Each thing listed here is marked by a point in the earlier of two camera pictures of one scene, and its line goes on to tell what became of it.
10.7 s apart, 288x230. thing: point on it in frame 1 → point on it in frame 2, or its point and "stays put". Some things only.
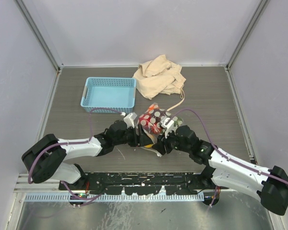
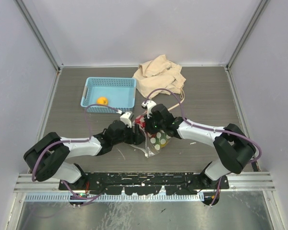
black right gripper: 159,145 → 148,127
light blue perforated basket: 108,95 stays put
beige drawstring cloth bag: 159,75 stays put
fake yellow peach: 149,145 → 102,100
